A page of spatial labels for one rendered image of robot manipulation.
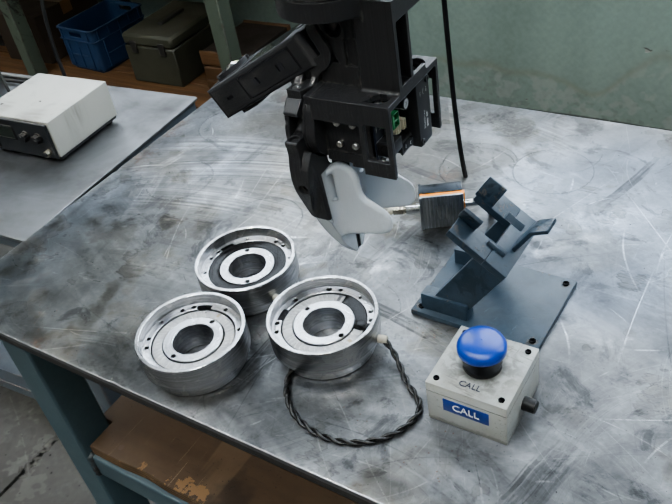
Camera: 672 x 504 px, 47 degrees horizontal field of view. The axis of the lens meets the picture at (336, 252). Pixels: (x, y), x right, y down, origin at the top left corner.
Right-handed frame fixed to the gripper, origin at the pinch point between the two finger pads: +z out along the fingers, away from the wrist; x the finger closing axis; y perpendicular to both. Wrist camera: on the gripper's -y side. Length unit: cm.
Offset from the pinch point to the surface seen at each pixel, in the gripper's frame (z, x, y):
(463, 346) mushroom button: 8.8, -0.3, 9.5
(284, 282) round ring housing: 13.2, 4.9, -12.2
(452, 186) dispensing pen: 11.9, 23.7, -2.2
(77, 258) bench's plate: 16.0, 2.0, -40.5
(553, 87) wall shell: 76, 163, -36
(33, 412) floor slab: 96, 17, -112
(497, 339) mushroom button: 8.7, 1.3, 11.7
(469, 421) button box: 14.7, -2.7, 10.7
